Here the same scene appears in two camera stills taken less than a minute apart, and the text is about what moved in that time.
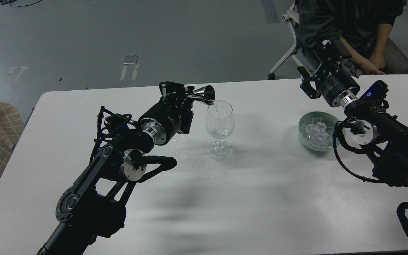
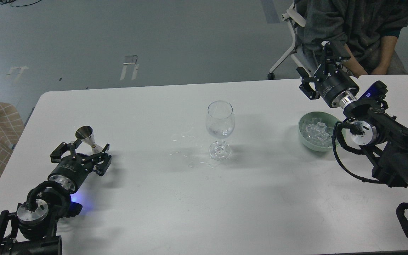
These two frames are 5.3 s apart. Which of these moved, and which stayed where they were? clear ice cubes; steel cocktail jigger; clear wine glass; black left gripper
Moved: steel cocktail jigger; black left gripper
Stayed: clear ice cubes; clear wine glass
